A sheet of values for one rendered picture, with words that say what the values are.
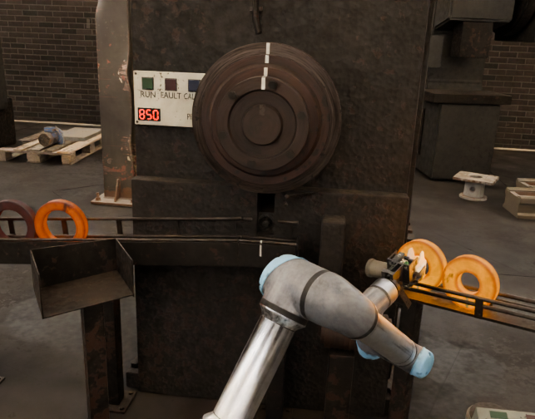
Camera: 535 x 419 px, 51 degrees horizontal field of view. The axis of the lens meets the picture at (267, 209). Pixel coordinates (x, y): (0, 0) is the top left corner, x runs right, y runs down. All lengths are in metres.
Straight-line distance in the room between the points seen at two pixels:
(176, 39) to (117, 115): 2.72
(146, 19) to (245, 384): 1.24
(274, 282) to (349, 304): 0.18
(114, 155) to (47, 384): 2.58
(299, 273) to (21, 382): 1.59
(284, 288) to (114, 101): 3.57
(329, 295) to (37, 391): 1.57
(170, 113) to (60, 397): 1.19
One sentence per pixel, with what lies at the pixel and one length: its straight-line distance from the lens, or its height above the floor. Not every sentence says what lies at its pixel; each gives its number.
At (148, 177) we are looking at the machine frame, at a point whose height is 0.87.
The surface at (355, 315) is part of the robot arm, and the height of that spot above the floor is 0.83.
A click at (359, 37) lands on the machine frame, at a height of 1.37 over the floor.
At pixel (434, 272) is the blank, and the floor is 0.72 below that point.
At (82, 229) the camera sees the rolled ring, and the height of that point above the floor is 0.70.
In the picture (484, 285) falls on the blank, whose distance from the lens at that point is 1.67.
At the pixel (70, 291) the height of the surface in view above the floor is 0.60.
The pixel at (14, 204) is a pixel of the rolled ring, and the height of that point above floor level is 0.77.
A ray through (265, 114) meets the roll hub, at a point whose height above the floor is 1.15.
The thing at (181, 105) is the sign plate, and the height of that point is 1.13.
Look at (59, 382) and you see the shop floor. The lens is 2.50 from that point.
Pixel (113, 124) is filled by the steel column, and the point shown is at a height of 0.64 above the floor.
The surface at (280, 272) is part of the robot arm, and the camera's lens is 1.24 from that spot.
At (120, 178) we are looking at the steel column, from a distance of 4.74.
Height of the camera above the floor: 1.37
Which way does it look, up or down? 17 degrees down
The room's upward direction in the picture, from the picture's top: 2 degrees clockwise
